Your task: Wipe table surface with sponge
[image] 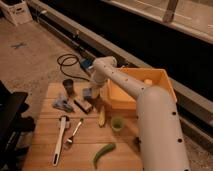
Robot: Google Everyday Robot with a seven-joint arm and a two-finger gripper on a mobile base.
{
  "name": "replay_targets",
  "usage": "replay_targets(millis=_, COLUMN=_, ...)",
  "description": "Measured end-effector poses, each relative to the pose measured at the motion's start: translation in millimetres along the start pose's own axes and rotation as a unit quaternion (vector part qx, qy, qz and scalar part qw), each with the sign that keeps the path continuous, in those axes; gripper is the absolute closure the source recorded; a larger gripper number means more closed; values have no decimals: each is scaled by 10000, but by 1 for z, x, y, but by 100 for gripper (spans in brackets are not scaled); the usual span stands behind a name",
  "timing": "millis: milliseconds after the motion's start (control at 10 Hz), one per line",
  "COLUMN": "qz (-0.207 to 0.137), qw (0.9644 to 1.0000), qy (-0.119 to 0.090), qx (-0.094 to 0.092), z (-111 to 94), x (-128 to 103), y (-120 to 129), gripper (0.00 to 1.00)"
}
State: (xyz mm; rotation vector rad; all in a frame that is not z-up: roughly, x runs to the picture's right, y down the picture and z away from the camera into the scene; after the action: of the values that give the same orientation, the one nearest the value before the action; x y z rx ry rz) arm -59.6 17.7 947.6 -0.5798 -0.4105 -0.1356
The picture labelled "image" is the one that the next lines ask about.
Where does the black chair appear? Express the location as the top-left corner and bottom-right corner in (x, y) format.
(0, 80), (35, 171)

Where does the yellow plastic bin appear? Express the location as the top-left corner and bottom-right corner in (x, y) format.
(101, 66), (177, 118)

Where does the small yellow ball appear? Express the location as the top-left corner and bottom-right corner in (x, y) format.
(144, 79), (153, 85)

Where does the blue grey cloth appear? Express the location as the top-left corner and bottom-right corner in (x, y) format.
(52, 94), (74, 113)

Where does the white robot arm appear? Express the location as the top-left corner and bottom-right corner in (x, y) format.
(90, 56), (191, 171)

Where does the white cardboard box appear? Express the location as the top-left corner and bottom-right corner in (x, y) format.
(0, 0), (32, 26)

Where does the blue power adapter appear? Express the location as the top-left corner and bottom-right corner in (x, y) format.
(80, 59), (93, 71)

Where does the dark metal cup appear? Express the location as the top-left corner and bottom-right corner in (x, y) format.
(62, 79), (75, 97)

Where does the small green cup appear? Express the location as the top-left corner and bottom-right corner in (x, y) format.
(110, 116), (124, 132)

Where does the yellow banana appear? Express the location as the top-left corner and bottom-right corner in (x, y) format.
(98, 106), (106, 127)

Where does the metal spoon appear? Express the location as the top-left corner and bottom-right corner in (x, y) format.
(64, 118), (84, 149)

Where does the green pepper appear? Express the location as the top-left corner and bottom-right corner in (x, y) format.
(93, 143), (116, 168)

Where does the dark rectangular sponge block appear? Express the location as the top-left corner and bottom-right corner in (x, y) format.
(74, 98), (93, 114)

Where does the black cable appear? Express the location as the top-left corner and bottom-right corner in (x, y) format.
(56, 53), (92, 83)

